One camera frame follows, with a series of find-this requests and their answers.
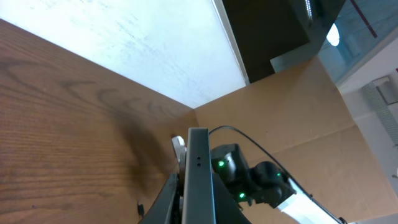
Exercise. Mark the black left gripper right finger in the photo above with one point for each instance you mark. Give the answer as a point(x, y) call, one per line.
point(226, 209)

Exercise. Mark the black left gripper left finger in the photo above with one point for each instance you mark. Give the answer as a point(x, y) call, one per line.
point(165, 209)

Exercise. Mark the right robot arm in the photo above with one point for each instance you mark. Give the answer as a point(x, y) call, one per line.
point(266, 183)

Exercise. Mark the white USB charger adapter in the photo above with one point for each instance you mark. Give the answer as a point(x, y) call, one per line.
point(178, 146)

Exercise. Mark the brown cardboard side panel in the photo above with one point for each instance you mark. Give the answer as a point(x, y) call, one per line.
point(299, 117)

